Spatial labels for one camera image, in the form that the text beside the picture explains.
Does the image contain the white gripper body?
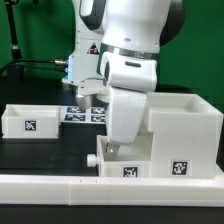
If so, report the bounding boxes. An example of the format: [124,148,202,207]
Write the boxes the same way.
[106,87,147,145]

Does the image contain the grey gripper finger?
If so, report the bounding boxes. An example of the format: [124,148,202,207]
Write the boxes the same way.
[106,143,120,155]

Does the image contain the white front drawer tray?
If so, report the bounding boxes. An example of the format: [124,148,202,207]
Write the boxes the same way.
[87,133,153,178]

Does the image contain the white drawer tray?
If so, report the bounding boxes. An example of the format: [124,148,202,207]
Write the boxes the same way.
[1,104,60,139]
[87,133,153,178]

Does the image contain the white drawer cabinet box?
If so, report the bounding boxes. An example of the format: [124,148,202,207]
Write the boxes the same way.
[144,93,223,179]

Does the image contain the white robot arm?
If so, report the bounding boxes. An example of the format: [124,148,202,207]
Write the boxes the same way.
[62,0,184,154]

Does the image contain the white fiducial marker plate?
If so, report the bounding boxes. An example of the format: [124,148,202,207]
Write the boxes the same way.
[60,106,105,124]

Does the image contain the white L-shaped border fence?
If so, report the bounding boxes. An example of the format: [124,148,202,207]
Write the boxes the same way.
[0,169,224,207]

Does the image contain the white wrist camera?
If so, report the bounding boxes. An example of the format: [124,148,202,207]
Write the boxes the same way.
[100,52,157,92]

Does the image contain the black base cables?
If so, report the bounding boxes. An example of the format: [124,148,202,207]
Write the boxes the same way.
[0,58,70,76]

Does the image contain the black camera stand pole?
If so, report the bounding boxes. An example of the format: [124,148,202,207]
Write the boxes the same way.
[4,0,24,79]

